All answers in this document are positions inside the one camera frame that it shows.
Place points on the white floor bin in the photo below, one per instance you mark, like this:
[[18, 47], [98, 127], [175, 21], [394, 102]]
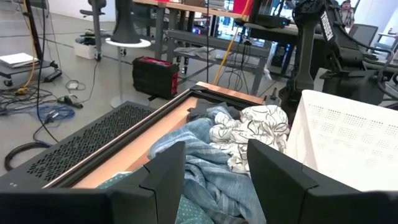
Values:
[[84, 51]]

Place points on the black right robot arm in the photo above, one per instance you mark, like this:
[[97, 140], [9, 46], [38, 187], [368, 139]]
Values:
[[306, 46]]

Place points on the black electronics box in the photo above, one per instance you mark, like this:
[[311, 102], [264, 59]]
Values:
[[270, 21]]

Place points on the red and black crate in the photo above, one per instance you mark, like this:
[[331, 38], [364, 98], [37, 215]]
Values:
[[152, 77]]

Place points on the wooden top workbench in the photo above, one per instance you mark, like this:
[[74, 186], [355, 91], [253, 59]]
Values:
[[217, 43]]

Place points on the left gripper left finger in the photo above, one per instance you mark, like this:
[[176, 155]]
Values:
[[149, 193]]

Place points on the black cone-shaped object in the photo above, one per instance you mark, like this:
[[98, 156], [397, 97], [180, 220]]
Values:
[[124, 25]]

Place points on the person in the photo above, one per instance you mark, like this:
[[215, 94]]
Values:
[[346, 14]]

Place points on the black aluminium table frame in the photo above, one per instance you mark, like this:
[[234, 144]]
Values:
[[124, 140]]

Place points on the white flat box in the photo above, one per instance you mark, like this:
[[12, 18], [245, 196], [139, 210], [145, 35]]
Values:
[[18, 59]]

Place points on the teal dotted cloth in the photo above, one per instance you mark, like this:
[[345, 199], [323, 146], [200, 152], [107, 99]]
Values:
[[189, 214]]

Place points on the white perforated plastic basket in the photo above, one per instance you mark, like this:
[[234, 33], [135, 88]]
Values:
[[342, 140]]

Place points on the red box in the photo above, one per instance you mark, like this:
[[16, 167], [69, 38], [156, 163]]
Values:
[[242, 6]]

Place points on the blue plaid cloth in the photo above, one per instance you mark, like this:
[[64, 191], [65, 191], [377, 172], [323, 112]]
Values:
[[205, 174]]

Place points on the white cloth with black lines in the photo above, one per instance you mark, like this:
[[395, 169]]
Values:
[[258, 124]]

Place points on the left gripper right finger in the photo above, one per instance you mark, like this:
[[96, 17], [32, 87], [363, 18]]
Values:
[[280, 186]]

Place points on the dark grey cloth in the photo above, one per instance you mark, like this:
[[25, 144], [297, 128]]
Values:
[[199, 109]]

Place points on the low black wheeled cart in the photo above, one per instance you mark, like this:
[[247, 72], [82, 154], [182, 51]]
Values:
[[18, 72]]

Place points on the white round pedestal stand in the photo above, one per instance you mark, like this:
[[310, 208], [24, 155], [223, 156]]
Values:
[[144, 43]]

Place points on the black perforated floor panel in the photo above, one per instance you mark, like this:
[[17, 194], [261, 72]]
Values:
[[77, 149]]

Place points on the dark desk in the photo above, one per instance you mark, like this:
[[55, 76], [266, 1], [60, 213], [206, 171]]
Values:
[[273, 32]]

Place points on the black stand pole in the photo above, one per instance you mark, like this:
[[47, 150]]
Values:
[[34, 34]]

